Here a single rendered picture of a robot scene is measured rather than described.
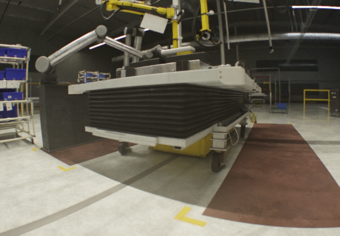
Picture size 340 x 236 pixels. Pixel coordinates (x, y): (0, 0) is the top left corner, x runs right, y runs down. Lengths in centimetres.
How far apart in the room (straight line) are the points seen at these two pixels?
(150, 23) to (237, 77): 182
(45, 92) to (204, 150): 211
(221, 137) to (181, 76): 75
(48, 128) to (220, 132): 211
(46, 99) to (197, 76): 205
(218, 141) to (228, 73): 80
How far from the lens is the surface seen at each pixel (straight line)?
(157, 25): 258
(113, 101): 152
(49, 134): 264
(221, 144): 165
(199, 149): 199
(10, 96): 327
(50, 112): 262
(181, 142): 114
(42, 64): 242
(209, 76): 103
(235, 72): 99
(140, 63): 209
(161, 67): 169
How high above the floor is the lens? 68
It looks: 4 degrees down
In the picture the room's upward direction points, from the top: 1 degrees counter-clockwise
